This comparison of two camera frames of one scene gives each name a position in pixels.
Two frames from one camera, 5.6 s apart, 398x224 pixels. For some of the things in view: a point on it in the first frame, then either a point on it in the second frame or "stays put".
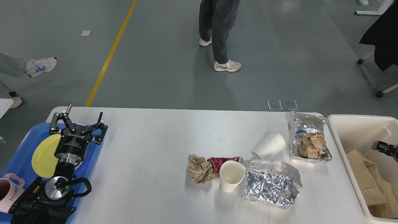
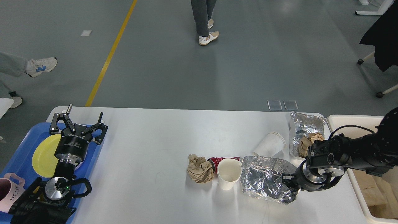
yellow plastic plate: x=44 y=161 stays put
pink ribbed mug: x=11 y=187 stays put
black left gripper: x=71 y=147 stays put
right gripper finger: x=383 y=147 → x=287 y=177
